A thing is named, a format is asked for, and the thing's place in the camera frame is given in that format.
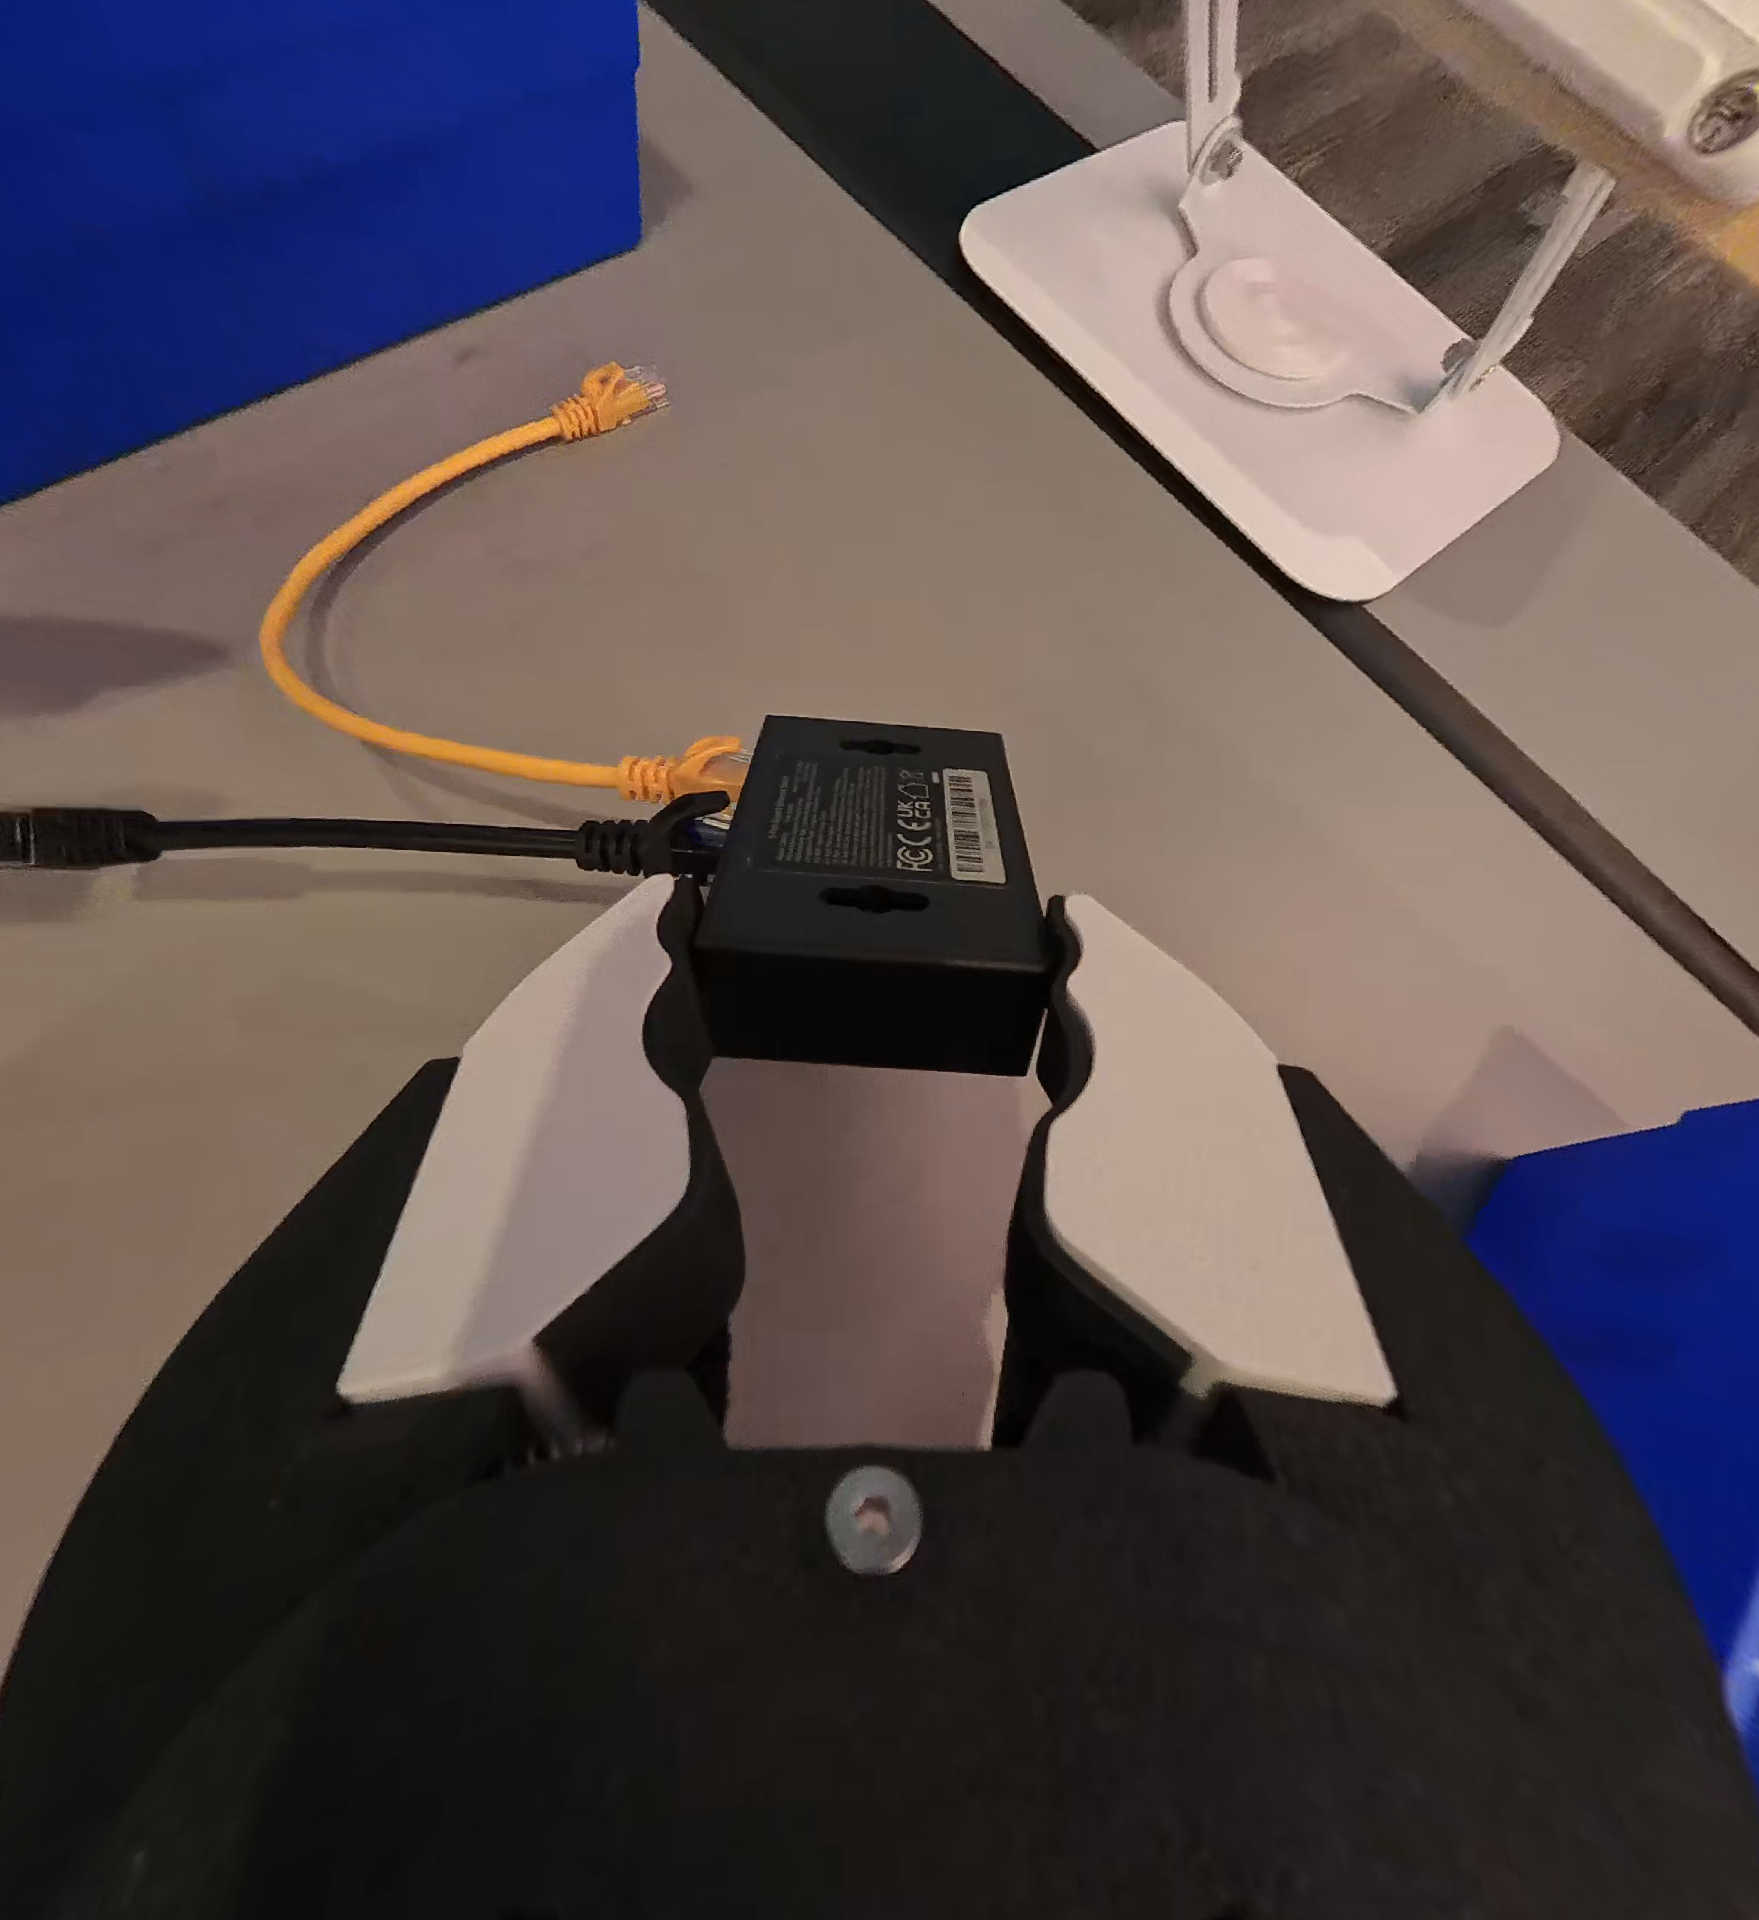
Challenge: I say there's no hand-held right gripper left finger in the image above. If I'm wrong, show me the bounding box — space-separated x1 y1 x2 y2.
335 891 746 1434

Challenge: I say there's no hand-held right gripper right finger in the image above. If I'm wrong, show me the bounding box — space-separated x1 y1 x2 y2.
1001 895 1404 1443

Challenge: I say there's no black ethernet cable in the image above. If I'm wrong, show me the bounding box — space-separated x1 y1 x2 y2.
0 797 730 881

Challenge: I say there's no black network switch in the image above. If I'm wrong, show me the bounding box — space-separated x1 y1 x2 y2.
685 717 1055 1078

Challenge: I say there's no yellow ethernet cable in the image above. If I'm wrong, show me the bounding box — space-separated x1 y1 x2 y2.
256 361 746 807

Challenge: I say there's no blue plastic bin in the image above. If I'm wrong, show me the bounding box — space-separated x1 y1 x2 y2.
0 0 649 542
1465 1081 1759 1920

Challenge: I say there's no white stand base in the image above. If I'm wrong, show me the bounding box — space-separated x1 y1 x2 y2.
959 122 1566 602

